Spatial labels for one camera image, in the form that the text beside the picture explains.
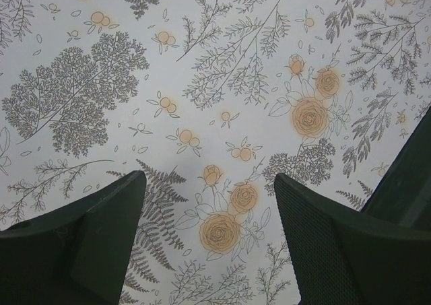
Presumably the floral patterned table mat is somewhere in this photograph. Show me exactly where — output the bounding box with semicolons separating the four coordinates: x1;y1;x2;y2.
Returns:
1;0;430;304

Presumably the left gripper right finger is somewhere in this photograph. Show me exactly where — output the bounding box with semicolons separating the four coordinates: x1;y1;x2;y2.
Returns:
274;174;430;304

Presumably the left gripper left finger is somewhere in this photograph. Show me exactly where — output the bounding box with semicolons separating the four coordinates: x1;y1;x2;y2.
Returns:
1;171;146;304

